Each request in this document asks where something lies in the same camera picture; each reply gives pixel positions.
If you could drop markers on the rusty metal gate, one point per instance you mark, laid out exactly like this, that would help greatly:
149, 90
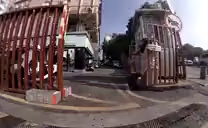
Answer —
155, 60

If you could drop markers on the grey asphalt side street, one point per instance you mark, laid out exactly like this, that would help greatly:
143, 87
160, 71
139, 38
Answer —
102, 88

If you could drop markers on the group of street trees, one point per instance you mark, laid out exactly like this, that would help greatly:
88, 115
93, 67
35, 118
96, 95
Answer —
115, 46

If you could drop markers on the pale kerb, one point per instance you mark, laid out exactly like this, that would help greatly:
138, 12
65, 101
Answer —
75, 107

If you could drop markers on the dark bollard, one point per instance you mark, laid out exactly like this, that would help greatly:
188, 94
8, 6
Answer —
202, 72

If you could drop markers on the white vehicle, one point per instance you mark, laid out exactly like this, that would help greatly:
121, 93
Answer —
188, 62

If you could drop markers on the round sign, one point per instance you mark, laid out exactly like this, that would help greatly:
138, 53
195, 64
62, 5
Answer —
174, 22

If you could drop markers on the concrete block with red marks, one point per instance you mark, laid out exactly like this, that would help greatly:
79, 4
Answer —
42, 96

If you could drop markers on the red metal fence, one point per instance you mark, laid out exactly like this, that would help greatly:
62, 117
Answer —
32, 50

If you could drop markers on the building with white fascia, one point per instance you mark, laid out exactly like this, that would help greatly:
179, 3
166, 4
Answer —
77, 40

